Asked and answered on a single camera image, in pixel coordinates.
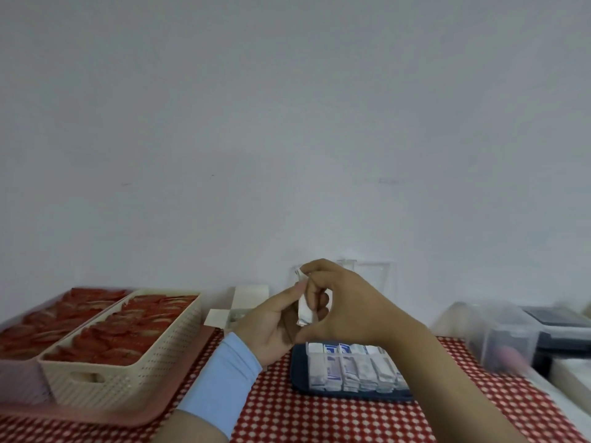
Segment pile of red packets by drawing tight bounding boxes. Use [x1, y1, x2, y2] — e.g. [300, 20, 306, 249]
[44, 295, 198, 367]
[0, 288, 128, 361]

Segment blue white cardboard box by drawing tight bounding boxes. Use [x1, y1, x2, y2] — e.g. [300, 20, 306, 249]
[204, 284, 271, 332]

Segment black flat object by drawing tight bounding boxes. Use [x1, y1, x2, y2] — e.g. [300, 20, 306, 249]
[521, 306, 591, 370]

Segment bundle of bandage wrappers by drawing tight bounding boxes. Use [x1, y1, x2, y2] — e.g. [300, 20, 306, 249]
[295, 267, 320, 327]

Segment person's right forearm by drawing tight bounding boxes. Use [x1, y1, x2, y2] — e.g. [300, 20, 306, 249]
[387, 325, 529, 443]

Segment person's left hand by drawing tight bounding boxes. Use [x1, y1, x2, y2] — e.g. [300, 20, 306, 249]
[230, 280, 331, 369]

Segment person's right hand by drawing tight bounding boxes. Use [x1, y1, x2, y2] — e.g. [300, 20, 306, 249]
[300, 258, 434, 352]

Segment clear plastic container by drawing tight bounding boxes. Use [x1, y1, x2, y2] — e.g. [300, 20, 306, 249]
[432, 301, 542, 375]

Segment row of bandage stacks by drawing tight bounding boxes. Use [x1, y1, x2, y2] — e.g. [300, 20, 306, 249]
[307, 341, 410, 394]

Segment pink plastic tray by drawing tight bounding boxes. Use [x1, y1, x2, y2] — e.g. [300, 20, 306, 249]
[0, 325, 219, 429]

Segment light blue wristband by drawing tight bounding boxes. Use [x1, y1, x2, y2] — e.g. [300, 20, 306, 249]
[177, 332, 264, 439]

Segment person's left forearm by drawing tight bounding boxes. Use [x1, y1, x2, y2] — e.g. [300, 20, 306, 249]
[152, 409, 230, 443]

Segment pink perforated plastic basket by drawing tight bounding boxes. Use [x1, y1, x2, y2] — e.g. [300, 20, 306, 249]
[0, 289, 135, 407]

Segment clear storage box blue base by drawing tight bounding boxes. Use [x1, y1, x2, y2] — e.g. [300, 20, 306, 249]
[289, 259, 416, 404]

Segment cream perforated plastic basket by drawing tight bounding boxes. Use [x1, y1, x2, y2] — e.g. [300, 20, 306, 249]
[36, 292, 204, 409]

